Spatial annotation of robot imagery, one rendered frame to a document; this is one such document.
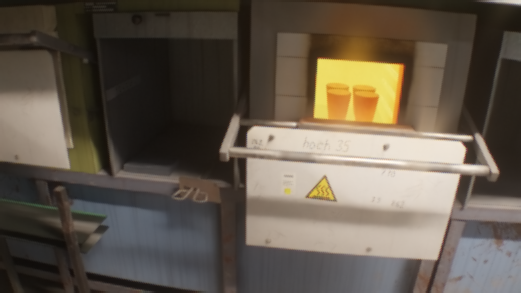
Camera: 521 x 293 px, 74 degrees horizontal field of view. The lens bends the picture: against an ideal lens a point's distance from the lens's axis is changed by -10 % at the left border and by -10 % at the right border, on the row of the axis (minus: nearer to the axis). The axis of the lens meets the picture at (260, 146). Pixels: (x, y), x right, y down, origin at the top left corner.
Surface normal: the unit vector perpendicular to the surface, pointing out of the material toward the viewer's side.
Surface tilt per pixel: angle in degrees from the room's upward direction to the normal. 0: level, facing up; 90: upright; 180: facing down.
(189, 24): 90
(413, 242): 90
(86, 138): 90
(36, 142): 90
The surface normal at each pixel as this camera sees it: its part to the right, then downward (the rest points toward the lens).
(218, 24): -0.15, 0.37
